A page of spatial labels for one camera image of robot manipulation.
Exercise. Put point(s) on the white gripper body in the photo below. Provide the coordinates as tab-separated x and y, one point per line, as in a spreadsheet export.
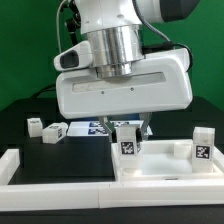
158	82

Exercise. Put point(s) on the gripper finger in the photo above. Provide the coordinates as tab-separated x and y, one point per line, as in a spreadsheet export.
141	132
109	128

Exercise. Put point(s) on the white square tabletop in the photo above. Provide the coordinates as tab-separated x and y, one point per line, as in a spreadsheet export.
166	160

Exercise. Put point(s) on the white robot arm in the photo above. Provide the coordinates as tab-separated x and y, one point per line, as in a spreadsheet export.
112	73

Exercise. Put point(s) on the white marker tag sheet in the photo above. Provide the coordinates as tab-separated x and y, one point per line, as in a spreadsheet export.
94	128

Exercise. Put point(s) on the white U-shaped obstacle fence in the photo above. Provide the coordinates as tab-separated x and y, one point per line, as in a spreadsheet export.
102	194

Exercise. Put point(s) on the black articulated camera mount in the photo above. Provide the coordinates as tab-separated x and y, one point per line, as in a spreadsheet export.
74	22

